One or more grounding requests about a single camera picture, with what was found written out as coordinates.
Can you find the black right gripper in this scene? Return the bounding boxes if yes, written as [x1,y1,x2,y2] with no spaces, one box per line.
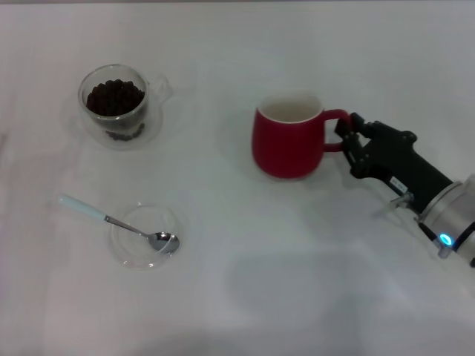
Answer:
[335,112,456,216]

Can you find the red mug with white inside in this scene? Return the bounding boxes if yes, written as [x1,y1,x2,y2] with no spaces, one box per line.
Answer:
[252,93,352,180]

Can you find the light blue handled metal spoon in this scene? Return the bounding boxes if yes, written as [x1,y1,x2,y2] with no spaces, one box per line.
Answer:
[57,193,181,257]

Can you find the clear double-walled glass cup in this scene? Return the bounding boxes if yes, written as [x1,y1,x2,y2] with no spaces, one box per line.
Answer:
[77,64,174,145]

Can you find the dark coffee beans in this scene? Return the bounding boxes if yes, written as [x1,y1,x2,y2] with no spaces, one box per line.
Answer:
[85,79,147,143]

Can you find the clear glass saucer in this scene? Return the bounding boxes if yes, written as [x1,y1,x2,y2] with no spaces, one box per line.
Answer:
[62,94,166,152]

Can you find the small clear glass dish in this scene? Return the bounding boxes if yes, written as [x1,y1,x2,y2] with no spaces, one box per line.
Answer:
[108,201,186,272]

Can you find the clear plastic bracket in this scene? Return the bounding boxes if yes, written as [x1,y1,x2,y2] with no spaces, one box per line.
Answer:
[373,191,415,218]

